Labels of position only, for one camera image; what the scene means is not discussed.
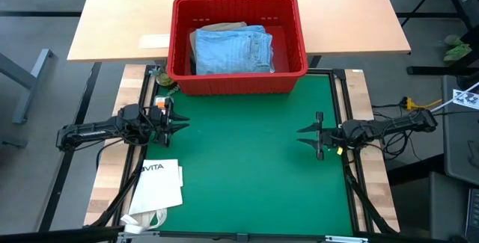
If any beige khaki garment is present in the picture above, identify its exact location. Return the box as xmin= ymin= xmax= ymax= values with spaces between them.
xmin=189 ymin=21 xmax=248 ymax=55

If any dark grey box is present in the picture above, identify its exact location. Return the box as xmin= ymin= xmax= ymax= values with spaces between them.
xmin=388 ymin=171 xmax=469 ymax=241

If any black horizontal bar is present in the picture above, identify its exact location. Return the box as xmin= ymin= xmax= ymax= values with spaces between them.
xmin=0 ymin=227 xmax=124 ymax=243

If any green table mat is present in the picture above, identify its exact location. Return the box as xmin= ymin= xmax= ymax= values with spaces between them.
xmin=144 ymin=73 xmax=355 ymax=236

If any yellow plug with cable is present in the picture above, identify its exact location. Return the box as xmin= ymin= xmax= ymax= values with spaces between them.
xmin=402 ymin=96 xmax=442 ymax=110

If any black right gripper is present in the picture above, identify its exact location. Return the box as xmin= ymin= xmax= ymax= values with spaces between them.
xmin=296 ymin=111 xmax=344 ymax=161

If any white printed tote bag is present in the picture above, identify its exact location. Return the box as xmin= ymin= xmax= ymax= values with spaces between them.
xmin=120 ymin=159 xmax=184 ymax=233

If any black keyboard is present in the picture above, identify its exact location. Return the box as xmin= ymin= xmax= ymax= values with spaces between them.
xmin=465 ymin=188 xmax=479 ymax=242

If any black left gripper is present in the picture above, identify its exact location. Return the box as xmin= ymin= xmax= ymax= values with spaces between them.
xmin=148 ymin=96 xmax=191 ymax=149

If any black thick cable bundle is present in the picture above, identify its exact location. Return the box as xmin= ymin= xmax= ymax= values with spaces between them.
xmin=88 ymin=149 xmax=145 ymax=229
xmin=344 ymin=160 xmax=398 ymax=235

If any black aluminium table frame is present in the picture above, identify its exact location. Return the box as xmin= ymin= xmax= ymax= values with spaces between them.
xmin=84 ymin=64 xmax=400 ymax=243

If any clear package with orange label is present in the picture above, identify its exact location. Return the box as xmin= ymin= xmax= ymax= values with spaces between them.
xmin=153 ymin=95 xmax=174 ymax=111

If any light wooden table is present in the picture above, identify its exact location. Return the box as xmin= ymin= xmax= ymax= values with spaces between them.
xmin=67 ymin=0 xmax=412 ymax=63

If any red plastic laundry bin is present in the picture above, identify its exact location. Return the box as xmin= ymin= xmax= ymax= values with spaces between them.
xmin=166 ymin=0 xmax=309 ymax=96

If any light blue garment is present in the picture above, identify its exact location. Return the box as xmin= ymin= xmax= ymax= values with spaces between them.
xmin=193 ymin=25 xmax=276 ymax=76

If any grey metal table leg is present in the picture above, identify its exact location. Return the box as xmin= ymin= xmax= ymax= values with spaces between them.
xmin=0 ymin=47 xmax=53 ymax=124

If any dark grey case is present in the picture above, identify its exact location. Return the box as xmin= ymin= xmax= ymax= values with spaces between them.
xmin=442 ymin=74 xmax=479 ymax=186

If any light green object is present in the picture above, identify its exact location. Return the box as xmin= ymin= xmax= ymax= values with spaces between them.
xmin=443 ymin=34 xmax=473 ymax=63

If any silver metal bracket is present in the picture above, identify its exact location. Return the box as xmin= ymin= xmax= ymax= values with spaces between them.
xmin=325 ymin=235 xmax=370 ymax=243

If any black table leg bar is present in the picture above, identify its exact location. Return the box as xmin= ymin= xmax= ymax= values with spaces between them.
xmin=37 ymin=61 xmax=103 ymax=233

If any white paper strip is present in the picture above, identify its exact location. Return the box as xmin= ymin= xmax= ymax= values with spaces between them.
xmin=138 ymin=33 xmax=171 ymax=49

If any white cable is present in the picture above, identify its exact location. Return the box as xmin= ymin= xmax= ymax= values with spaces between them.
xmin=430 ymin=81 xmax=479 ymax=114

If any white tag with black logo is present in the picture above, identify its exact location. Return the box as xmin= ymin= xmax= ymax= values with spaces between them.
xmin=452 ymin=88 xmax=479 ymax=110

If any small potted succulent plant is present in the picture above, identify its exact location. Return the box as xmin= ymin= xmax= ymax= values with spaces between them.
xmin=149 ymin=65 xmax=181 ymax=95

